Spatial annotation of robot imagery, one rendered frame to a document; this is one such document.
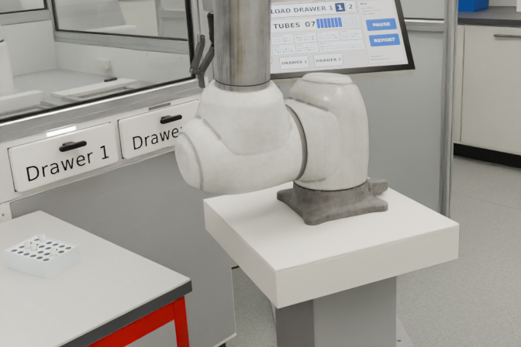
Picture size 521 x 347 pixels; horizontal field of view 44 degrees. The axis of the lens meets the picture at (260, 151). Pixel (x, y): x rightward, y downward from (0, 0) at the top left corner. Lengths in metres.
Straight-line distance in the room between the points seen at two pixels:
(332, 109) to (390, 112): 1.73
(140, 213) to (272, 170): 0.81
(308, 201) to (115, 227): 0.74
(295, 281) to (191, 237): 0.97
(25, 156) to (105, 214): 0.31
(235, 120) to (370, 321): 0.55
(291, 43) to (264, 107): 1.00
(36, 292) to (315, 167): 0.57
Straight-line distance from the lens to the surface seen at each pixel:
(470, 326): 2.57
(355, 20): 2.20
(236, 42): 1.12
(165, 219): 1.99
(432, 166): 2.90
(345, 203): 1.30
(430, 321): 2.58
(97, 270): 1.35
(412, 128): 2.91
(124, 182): 1.87
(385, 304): 1.43
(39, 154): 1.69
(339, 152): 1.26
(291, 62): 2.09
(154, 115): 1.87
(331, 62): 2.10
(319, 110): 1.23
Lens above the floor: 1.35
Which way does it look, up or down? 17 degrees down
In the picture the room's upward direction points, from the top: 3 degrees counter-clockwise
